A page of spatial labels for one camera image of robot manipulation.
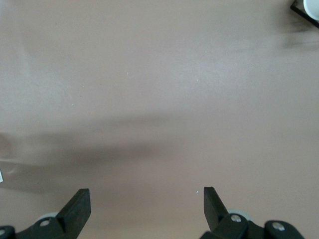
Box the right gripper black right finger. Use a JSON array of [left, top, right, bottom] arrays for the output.
[[203, 186, 308, 239]]

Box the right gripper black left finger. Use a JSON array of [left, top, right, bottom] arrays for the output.
[[0, 188, 92, 239]]

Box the black wire rack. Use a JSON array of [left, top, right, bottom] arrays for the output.
[[289, 0, 319, 28]]

